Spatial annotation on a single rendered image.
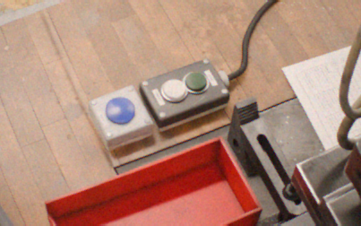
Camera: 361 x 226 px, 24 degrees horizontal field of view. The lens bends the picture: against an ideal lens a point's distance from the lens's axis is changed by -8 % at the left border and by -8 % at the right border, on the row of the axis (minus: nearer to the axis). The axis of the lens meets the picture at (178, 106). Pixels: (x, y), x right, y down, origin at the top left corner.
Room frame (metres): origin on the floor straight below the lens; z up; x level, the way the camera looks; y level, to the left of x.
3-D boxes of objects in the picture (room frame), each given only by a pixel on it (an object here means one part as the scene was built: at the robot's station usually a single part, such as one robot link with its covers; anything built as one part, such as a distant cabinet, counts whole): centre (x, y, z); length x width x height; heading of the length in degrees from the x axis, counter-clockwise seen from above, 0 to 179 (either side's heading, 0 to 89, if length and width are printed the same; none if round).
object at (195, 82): (0.71, -0.02, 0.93); 0.03 x 0.03 x 0.02
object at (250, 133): (0.57, -0.13, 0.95); 0.15 x 0.03 x 0.10; 32
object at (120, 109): (0.65, 0.07, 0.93); 0.04 x 0.04 x 0.02
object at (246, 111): (0.63, -0.10, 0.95); 0.06 x 0.03 x 0.09; 32
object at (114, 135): (0.65, 0.07, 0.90); 0.07 x 0.07 x 0.06; 32
